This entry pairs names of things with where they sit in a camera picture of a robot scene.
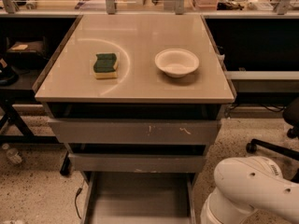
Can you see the grey bottom drawer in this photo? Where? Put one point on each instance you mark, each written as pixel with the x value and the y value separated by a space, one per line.
pixel 136 198

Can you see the grey drawer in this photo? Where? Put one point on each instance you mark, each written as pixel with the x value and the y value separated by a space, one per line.
pixel 136 131
pixel 136 198
pixel 137 163

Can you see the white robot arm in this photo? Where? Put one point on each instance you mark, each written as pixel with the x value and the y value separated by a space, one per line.
pixel 246 185

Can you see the grey drawer cabinet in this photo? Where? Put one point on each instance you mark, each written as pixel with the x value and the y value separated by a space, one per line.
pixel 70 90

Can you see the grey top drawer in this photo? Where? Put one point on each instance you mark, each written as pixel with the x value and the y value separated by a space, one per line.
pixel 136 131

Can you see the grey middle drawer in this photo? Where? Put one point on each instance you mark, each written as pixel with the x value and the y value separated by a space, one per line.
pixel 137 163

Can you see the white bowl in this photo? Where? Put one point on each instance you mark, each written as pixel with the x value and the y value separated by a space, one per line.
pixel 176 62

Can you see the green yellow sponge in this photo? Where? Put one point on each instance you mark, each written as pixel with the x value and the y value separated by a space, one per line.
pixel 106 66

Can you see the black side table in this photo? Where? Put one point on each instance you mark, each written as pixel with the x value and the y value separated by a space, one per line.
pixel 16 88

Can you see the dark bag with note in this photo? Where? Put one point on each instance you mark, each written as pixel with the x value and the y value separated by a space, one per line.
pixel 31 53

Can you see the clear plastic bottle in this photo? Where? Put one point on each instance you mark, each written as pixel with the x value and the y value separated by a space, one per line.
pixel 13 154

